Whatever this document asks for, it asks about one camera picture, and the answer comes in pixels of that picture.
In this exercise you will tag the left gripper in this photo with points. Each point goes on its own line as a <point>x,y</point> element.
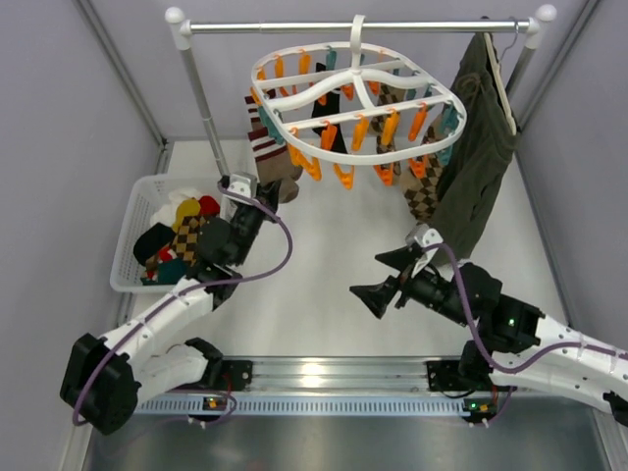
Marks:
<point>257,202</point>

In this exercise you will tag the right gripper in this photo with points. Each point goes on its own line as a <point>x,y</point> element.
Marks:
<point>404,283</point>

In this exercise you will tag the tan maroon striped sock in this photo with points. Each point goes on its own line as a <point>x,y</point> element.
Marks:
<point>273,164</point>

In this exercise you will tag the white clip hanger frame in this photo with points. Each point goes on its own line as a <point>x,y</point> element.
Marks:
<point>319,100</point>

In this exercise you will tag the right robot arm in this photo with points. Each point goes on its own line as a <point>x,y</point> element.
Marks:
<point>513,344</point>

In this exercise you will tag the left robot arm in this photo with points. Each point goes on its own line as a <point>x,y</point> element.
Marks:
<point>108,377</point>

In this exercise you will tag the wooden clothes hanger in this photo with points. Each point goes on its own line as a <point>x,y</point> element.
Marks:
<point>502,98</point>

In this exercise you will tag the red sock in basket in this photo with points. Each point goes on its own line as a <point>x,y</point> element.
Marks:
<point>208,206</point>

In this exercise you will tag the yellow sock in basket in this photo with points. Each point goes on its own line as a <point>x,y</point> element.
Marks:
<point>188,208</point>

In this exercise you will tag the white sock in basket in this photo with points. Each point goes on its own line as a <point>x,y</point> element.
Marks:
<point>166,214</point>

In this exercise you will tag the black sock in basket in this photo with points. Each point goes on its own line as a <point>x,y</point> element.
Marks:
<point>152,241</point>

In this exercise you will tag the white laundry basket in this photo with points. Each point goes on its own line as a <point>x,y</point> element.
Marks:
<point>148,195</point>

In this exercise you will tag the dark teal sock in basket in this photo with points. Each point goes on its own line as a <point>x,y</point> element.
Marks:
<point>170,272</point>

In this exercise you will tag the olive green garment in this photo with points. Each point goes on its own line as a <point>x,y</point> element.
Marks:
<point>468,188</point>

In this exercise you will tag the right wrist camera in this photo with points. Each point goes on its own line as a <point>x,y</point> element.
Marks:
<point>422,242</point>

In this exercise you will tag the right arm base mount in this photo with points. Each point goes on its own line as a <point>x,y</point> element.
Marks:
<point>443,376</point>

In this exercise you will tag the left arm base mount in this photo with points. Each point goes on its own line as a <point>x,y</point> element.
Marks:
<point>235,375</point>

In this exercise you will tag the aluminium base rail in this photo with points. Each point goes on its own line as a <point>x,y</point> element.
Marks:
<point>342,386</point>

